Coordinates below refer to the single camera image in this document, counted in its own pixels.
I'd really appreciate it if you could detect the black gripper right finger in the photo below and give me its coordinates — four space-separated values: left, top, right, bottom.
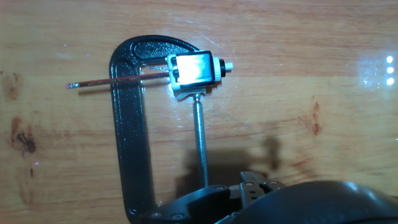
253 170 287 194

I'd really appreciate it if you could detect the orange wooden board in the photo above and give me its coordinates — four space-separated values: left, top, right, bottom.
0 0 398 224

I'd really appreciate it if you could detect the black iron C-clamp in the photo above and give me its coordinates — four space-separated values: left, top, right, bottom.
108 34 210 224

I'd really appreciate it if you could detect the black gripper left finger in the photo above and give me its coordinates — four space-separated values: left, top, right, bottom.
138 170 254 224

